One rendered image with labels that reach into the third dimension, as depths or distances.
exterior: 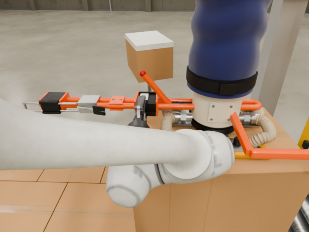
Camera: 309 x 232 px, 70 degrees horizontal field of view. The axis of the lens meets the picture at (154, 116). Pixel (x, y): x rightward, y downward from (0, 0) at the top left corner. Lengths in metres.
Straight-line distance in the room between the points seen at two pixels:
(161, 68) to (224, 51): 1.83
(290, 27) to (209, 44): 1.23
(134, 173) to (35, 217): 1.00
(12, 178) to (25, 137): 1.48
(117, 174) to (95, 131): 0.23
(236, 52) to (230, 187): 0.42
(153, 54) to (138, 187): 1.99
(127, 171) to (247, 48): 0.45
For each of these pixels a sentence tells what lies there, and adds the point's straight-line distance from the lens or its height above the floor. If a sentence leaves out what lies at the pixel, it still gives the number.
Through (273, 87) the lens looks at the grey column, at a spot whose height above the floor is 0.83.
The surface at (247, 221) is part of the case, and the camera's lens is 0.98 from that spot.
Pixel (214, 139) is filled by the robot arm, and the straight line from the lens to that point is 0.48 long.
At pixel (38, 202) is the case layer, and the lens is 1.48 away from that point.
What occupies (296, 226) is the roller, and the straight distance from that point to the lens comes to 1.39.
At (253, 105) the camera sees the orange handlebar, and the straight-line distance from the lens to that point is 0.84.
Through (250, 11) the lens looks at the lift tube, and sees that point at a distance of 0.65.
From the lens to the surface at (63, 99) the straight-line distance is 0.89.
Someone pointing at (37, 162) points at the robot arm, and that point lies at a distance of 0.26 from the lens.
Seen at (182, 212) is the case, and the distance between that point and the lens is 0.87.
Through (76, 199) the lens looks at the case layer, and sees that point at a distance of 1.41.
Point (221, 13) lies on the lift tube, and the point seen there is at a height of 1.51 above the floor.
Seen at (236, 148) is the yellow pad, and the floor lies 1.09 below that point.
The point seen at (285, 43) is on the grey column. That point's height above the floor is 1.17.
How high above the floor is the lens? 1.60
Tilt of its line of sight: 32 degrees down
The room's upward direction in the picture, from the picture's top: 2 degrees counter-clockwise
